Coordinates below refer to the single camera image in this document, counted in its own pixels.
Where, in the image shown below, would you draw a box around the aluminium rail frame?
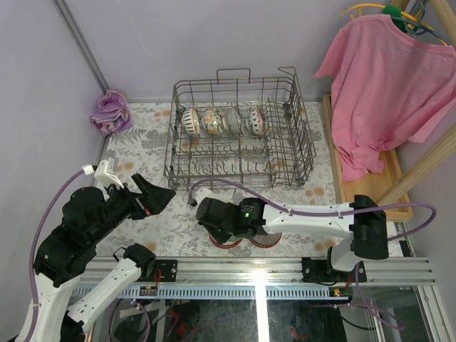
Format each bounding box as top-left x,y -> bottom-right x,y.
71,254 -> 439,300

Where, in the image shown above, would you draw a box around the crumpled purple cloth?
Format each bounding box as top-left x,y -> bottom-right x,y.
90,90 -> 133,136

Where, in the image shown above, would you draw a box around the brown diamond dotted bowl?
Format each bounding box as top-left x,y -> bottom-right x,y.
246,106 -> 266,136

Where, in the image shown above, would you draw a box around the pink t-shirt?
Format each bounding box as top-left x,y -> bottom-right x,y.
315,14 -> 455,182

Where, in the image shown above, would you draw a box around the navy geometric pattern bowl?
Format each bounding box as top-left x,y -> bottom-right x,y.
225,107 -> 242,135

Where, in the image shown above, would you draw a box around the orange leaf floral bowl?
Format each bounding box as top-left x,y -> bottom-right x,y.
203,106 -> 224,136

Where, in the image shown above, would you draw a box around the purple striped bowl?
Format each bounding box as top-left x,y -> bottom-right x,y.
249,233 -> 282,249

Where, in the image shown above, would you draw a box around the left stack lower bowls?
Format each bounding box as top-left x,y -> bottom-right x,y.
208,234 -> 243,249

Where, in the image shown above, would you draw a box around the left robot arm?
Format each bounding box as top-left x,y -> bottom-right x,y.
13,159 -> 176,341

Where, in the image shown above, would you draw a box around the green hanger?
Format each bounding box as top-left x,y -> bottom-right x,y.
382,4 -> 414,33

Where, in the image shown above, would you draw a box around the grey wire dish rack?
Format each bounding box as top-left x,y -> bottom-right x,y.
164,66 -> 316,190

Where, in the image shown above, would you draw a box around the wooden tray frame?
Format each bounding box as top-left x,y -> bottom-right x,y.
322,94 -> 402,202

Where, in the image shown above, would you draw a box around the blue stroke white bowl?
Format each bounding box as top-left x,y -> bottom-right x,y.
181,108 -> 200,137

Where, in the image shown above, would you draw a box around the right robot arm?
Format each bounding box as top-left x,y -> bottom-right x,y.
190,188 -> 389,284

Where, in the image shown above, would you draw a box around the yellow hanger hoop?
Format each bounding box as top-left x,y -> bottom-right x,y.
340,1 -> 450,46

